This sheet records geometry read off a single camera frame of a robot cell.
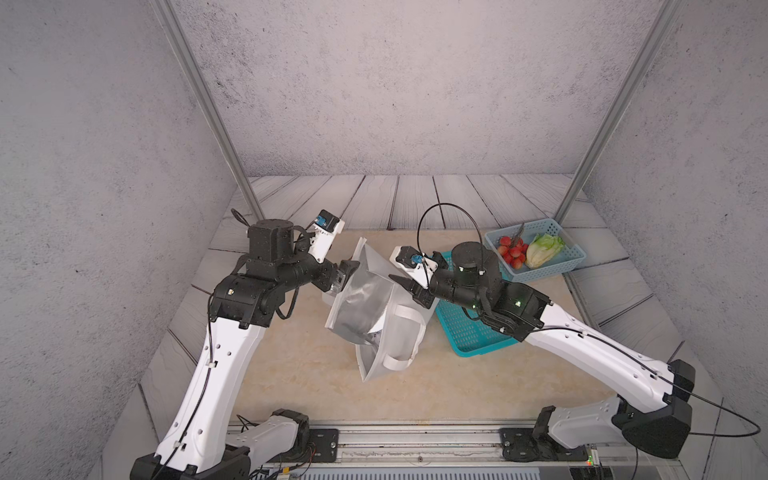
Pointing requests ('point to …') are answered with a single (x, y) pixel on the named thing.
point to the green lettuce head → (543, 248)
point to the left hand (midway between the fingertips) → (346, 253)
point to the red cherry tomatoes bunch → (513, 250)
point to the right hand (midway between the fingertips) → (399, 265)
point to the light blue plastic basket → (572, 252)
